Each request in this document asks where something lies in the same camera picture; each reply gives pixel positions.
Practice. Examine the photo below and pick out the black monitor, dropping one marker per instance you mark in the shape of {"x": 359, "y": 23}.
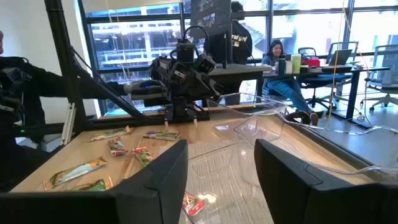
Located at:
{"x": 217, "y": 46}

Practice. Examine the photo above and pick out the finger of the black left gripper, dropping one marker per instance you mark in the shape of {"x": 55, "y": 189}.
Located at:
{"x": 214, "y": 88}
{"x": 177, "y": 91}

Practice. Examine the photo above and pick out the white bracket strip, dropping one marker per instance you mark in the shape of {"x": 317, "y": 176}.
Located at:
{"x": 68, "y": 124}

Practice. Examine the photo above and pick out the grey laptop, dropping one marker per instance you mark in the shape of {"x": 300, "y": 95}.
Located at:
{"x": 340, "y": 57}

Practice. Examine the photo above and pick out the black bottle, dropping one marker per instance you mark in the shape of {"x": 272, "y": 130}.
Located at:
{"x": 281, "y": 65}

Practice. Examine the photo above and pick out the black table clamp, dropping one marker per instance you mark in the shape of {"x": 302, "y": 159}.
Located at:
{"x": 298, "y": 114}

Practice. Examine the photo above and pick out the white cup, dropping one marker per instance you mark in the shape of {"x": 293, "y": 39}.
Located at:
{"x": 288, "y": 67}

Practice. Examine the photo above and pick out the black office desk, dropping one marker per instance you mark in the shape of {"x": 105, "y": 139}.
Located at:
{"x": 236, "y": 71}
{"x": 354, "y": 93}

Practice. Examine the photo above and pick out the black office chair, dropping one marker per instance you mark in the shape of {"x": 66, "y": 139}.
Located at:
{"x": 323, "y": 79}

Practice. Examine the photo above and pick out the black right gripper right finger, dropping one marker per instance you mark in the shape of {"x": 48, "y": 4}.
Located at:
{"x": 311, "y": 199}

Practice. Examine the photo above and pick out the red bag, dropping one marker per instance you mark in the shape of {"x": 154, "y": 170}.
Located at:
{"x": 311, "y": 62}

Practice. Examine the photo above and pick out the grey woven placemat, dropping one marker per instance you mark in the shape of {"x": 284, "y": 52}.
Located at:
{"x": 224, "y": 174}

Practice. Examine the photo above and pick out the black computer mouse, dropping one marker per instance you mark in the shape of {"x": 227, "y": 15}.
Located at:
{"x": 149, "y": 84}

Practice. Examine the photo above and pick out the blue wrapper granola bar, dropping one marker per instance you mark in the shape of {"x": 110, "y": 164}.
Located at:
{"x": 161, "y": 135}

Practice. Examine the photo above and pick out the green cup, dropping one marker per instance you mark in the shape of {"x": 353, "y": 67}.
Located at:
{"x": 296, "y": 63}

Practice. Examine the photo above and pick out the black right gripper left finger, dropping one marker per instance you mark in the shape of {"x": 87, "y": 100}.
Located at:
{"x": 140, "y": 199}

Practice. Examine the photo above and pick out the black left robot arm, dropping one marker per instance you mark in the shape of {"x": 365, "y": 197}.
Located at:
{"x": 185, "y": 109}

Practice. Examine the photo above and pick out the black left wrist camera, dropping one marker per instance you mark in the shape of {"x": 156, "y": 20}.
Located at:
{"x": 204, "y": 64}

